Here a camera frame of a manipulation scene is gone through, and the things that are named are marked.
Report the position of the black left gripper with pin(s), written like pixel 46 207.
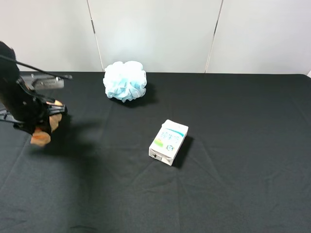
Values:
pixel 20 106

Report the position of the spiral bread roll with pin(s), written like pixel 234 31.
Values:
pixel 45 126

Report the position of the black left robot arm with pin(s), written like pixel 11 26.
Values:
pixel 9 70

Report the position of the light blue bath loofah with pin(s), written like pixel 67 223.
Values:
pixel 125 81

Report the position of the white milk carton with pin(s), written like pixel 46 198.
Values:
pixel 168 141

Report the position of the black tablecloth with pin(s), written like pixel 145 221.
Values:
pixel 198 153

